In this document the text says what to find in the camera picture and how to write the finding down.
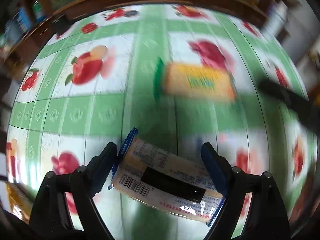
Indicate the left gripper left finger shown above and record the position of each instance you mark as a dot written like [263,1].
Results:
[86,182]

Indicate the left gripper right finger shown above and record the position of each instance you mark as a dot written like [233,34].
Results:
[228,181]

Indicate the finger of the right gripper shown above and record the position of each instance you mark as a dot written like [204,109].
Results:
[307,112]

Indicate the blue edged cracker pack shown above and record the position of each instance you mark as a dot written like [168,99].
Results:
[167,182]

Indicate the green edged yellow cracker pack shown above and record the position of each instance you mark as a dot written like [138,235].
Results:
[192,81]

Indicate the yellow cardboard tray box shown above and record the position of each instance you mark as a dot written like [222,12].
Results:
[20,204]

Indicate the fruit pattern green tablecloth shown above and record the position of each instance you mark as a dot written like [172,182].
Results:
[94,83]

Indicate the white spray bottle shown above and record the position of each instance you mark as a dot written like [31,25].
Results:
[276,21]

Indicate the small black jar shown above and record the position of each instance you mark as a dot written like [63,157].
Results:
[61,24]

